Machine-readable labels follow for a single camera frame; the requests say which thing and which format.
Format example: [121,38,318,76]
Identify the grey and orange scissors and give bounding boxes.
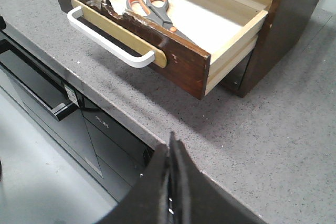
[126,0,193,43]

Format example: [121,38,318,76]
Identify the white drawer handle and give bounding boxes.
[67,6,155,68]

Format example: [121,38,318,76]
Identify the dark brown wooden drawer cabinet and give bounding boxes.
[219,0,319,97]

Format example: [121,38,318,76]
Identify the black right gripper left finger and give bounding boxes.
[99,144,169,223]

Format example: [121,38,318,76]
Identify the brown wooden bottom drawer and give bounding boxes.
[58,0,272,99]

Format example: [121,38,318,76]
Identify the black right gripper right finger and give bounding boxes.
[169,132,264,223]

